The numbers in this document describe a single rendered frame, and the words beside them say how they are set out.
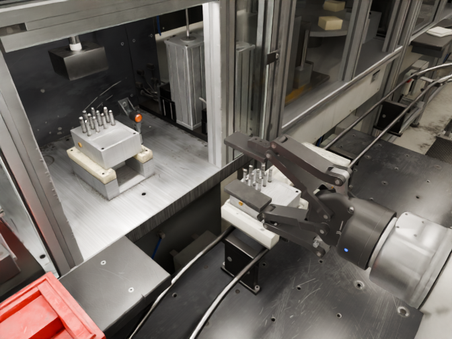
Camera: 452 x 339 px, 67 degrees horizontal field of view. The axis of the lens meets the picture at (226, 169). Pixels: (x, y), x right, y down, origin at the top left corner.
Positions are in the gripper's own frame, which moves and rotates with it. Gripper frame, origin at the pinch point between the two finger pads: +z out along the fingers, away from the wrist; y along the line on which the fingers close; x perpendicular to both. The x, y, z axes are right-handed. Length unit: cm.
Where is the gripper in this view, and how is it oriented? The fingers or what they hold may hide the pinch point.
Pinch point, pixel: (243, 169)
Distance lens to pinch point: 49.5
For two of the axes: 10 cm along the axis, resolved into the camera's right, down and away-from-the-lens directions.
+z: -7.5, -4.1, 5.3
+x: -6.7, 4.6, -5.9
